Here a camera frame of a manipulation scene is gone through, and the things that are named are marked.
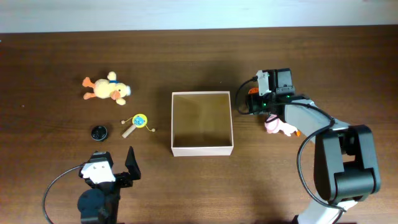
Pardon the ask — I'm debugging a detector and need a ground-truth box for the orange round toy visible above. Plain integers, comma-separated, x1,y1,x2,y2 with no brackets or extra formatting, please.
248,88,259,95

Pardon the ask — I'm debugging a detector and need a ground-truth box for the pink pig toy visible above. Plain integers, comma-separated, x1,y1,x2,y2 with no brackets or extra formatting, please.
264,114,301,136

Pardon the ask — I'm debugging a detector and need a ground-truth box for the white cardboard box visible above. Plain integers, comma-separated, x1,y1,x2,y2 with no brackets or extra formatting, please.
171,91,234,157

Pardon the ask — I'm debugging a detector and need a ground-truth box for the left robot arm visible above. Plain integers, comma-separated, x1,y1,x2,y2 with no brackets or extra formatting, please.
77,147,141,224

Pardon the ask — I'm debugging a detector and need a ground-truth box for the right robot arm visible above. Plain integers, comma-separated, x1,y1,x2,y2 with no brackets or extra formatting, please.
246,68,381,223

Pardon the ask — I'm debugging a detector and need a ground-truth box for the yellow rattle drum toy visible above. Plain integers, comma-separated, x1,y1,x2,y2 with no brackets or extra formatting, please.
121,113,156,138

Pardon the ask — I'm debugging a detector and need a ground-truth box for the black round cap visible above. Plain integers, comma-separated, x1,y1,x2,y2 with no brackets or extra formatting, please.
91,126,108,141

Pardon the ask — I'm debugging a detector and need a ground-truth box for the yellow plush duck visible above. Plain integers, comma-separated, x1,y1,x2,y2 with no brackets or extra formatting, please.
82,72,132,106

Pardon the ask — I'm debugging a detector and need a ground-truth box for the left black cable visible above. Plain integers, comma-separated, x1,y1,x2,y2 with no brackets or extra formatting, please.
42,164,86,224

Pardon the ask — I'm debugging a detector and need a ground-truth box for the black cable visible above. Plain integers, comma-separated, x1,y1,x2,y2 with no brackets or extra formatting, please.
42,164,86,224
234,77,346,213

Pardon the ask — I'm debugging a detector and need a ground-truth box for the right black cable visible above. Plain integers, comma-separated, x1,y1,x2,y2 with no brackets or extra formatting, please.
234,77,346,213

